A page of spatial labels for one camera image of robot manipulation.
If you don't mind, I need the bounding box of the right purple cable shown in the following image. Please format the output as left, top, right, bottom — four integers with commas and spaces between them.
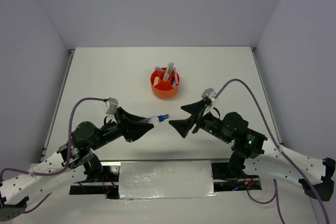
215, 78, 330, 224

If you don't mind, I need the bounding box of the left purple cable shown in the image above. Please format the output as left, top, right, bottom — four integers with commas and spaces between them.
0, 97, 110, 214

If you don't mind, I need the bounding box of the blue striped thin pen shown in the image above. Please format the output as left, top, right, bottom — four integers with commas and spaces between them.
163, 66, 170, 81

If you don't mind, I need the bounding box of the pink stapler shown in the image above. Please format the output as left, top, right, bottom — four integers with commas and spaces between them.
153, 76, 160, 86

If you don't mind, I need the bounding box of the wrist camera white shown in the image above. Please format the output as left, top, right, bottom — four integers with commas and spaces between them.
106, 98, 119, 117
202, 88, 217, 114

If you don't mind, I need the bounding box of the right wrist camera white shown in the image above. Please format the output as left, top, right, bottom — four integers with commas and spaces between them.
202, 88, 217, 114

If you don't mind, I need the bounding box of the silver foil cover plate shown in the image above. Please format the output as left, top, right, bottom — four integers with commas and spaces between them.
119, 161, 216, 199

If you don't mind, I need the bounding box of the blue capped glue bottle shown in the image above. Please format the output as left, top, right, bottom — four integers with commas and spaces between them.
140, 114, 170, 125

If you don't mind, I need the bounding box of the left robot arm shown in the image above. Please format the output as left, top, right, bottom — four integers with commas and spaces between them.
1, 108, 154, 221

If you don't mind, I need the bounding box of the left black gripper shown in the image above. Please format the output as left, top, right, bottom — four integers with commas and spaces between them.
91, 106, 155, 150

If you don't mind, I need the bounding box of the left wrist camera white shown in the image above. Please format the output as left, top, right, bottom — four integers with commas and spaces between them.
106, 98, 119, 117

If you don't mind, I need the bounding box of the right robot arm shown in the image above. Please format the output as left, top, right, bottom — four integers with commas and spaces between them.
169, 99, 335, 201

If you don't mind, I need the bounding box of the orange round divided organizer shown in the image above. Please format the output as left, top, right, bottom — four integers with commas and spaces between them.
150, 68, 181, 99

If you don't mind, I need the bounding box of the pink purple highlighter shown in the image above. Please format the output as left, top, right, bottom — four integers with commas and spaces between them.
154, 66, 164, 73

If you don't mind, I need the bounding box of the purple cable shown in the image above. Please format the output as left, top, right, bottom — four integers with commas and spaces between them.
0, 97, 110, 214
215, 78, 330, 224

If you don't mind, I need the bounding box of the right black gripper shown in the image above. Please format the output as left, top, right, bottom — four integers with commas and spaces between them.
167, 99, 231, 143

